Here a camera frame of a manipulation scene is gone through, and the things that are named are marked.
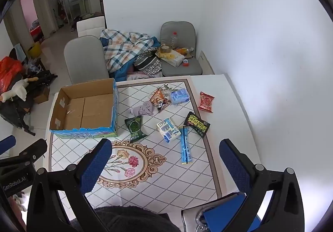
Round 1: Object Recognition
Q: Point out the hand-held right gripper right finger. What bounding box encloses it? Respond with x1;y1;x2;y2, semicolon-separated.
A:
219;139;305;232

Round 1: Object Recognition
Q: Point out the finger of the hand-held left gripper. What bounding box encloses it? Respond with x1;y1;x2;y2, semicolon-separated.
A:
0;135;16;155
18;139;48;164

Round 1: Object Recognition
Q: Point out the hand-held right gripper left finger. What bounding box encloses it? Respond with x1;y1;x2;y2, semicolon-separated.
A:
27;138;113;232

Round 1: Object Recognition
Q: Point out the long blue packet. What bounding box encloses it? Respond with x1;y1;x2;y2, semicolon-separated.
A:
179;126;193;165

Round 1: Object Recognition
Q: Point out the cardboard box blue print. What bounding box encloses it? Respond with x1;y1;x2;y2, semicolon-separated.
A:
49;78;119;140

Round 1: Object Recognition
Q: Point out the red snack packet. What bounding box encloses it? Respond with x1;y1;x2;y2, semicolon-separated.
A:
198;91;215;113

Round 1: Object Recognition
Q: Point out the white plush toy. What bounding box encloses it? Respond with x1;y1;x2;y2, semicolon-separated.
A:
0;78;38;102

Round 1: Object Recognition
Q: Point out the small brown cardboard box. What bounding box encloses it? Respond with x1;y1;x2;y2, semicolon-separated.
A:
34;86;51;105

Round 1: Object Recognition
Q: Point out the green snack packet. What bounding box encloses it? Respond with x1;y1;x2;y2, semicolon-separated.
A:
124;115;148;143

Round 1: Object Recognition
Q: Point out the black yellow wipes packet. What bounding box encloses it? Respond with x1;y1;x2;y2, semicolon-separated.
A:
184;111;211;139

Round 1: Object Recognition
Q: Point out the white floral tray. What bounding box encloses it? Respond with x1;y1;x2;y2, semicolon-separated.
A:
48;78;223;214

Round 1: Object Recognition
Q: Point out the red plastic bag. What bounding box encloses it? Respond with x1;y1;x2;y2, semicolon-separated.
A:
0;56;24;94

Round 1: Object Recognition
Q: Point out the crumpled grey cloth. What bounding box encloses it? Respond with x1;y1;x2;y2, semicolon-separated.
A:
130;101;154;116

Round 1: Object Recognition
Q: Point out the blue white tissue pack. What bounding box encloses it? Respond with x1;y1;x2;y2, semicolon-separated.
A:
170;89;190;105
156;118;182;143

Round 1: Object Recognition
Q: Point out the orange snack packet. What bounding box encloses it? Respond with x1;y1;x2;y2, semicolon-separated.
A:
150;88;170;113

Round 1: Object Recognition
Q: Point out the yellow bin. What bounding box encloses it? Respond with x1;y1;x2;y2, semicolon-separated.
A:
27;41;42;59

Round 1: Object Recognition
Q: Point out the blue garment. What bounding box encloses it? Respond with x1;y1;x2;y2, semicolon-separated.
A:
109;36;162;82

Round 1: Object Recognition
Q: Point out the pink cloth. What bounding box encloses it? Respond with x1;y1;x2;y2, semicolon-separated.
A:
127;71;149;81

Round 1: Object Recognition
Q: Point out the white panel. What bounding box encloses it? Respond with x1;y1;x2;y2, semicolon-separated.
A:
199;50;215;75

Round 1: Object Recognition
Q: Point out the black white striped garment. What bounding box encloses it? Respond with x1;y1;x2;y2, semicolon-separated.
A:
133;48;162;78

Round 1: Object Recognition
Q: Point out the blue patterned packet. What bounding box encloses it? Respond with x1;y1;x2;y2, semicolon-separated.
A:
99;29;157;74

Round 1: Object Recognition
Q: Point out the white wrapped pack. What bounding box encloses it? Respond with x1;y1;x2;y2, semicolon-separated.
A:
155;50;185;67

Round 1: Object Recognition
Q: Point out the orange yellow snack bag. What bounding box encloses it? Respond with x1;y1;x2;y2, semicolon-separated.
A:
175;47;194;56

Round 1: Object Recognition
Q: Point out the white chair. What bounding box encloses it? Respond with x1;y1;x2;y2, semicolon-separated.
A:
77;16;106;38

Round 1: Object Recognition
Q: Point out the clear plastic bottle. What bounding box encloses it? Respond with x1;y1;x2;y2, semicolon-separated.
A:
170;31;179;49

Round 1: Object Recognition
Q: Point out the grey cushioned chair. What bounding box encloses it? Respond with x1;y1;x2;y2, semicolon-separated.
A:
160;22;203;77

